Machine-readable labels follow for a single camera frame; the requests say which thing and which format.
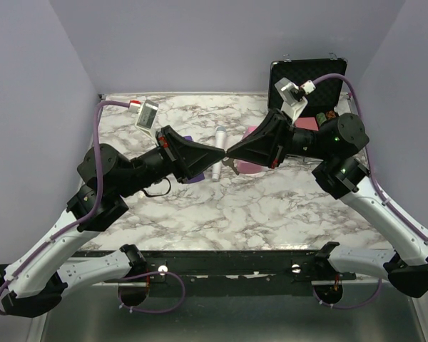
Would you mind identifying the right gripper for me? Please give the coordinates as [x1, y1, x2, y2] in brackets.
[226, 108, 332, 169]

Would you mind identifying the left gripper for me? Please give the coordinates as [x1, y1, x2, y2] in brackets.
[116, 125, 226, 198]

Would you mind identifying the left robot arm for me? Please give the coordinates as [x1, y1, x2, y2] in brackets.
[0, 126, 225, 318]

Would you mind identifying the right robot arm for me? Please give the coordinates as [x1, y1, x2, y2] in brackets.
[227, 110, 428, 298]

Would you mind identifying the purple metronome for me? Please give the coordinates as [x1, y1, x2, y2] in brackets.
[181, 135, 206, 185]

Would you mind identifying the pink metronome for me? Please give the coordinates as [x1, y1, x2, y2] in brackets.
[236, 126, 263, 175]

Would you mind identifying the white microphone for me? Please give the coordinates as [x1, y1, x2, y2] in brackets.
[211, 126, 228, 182]

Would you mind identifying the pink card deck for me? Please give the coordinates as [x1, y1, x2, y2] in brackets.
[295, 117, 319, 131]

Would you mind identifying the black poker chip case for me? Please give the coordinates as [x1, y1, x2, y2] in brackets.
[267, 56, 347, 118]

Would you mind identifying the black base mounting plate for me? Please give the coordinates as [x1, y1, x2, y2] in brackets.
[103, 250, 357, 299]

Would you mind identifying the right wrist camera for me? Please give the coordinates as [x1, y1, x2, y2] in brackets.
[275, 78, 308, 123]

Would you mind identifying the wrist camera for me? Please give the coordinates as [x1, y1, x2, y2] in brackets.
[135, 100, 158, 130]
[275, 78, 308, 123]

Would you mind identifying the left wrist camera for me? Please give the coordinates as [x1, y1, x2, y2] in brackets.
[135, 100, 158, 130]

